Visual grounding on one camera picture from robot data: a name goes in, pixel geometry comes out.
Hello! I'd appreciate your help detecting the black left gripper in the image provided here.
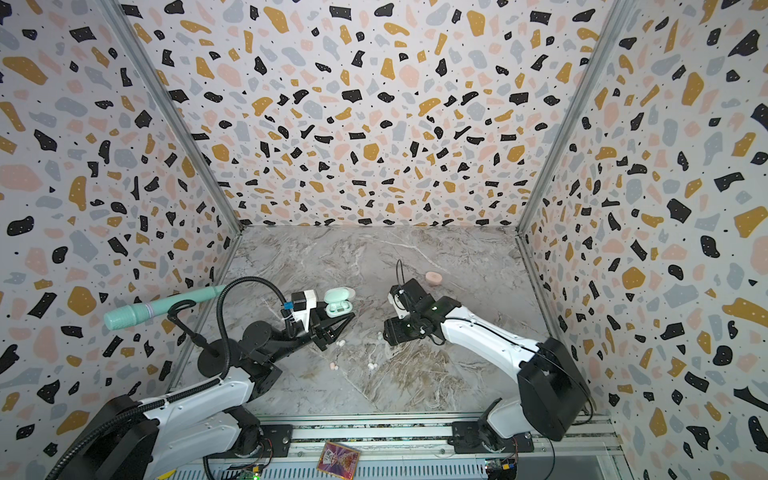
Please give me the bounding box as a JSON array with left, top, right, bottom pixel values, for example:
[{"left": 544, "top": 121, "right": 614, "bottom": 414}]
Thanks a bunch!
[{"left": 270, "top": 301, "right": 355, "bottom": 366}]

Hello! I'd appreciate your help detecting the mint green earbud charging case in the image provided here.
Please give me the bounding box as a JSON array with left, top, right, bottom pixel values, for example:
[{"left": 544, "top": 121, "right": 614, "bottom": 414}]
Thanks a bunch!
[{"left": 323, "top": 287, "right": 356, "bottom": 318}]

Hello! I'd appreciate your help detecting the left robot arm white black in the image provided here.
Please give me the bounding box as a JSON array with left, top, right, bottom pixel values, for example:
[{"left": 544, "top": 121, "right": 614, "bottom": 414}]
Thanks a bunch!
[{"left": 47, "top": 309, "right": 355, "bottom": 479}]

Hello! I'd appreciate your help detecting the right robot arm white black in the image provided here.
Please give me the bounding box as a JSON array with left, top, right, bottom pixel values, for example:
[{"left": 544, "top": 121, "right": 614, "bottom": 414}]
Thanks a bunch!
[{"left": 383, "top": 278, "right": 592, "bottom": 454}]

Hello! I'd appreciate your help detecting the pink earbud charging case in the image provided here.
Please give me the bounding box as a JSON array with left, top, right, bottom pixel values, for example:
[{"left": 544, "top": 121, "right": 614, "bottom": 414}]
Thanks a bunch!
[{"left": 425, "top": 272, "right": 443, "bottom": 286}]

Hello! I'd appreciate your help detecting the colourful card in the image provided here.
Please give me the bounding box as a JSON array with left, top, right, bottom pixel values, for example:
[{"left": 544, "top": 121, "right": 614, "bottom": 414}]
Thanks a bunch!
[{"left": 316, "top": 441, "right": 361, "bottom": 480}]

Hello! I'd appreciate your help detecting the mint green microphone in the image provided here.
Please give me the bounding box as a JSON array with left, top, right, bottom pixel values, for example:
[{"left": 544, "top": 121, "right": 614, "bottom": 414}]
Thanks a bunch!
[{"left": 103, "top": 285, "right": 224, "bottom": 331}]

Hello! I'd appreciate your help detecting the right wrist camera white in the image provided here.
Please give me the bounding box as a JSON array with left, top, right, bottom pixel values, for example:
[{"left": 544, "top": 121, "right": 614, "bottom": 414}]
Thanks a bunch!
[{"left": 387, "top": 285, "right": 408, "bottom": 318}]

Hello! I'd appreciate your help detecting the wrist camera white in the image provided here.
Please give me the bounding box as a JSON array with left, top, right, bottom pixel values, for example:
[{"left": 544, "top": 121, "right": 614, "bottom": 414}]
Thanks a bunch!
[
  {"left": 283, "top": 290, "right": 317, "bottom": 333},
  {"left": 387, "top": 285, "right": 408, "bottom": 318}
]

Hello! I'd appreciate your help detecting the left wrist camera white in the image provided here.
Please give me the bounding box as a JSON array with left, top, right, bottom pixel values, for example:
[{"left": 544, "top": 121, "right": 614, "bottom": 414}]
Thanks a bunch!
[{"left": 283, "top": 290, "right": 317, "bottom": 333}]

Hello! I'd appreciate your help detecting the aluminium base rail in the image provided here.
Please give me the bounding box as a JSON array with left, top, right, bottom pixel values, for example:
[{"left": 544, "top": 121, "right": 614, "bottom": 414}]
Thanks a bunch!
[{"left": 173, "top": 412, "right": 633, "bottom": 479}]

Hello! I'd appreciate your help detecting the black corrugated cable conduit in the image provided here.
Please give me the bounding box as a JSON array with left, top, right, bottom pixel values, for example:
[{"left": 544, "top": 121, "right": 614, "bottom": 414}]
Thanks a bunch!
[{"left": 44, "top": 275, "right": 289, "bottom": 480}]

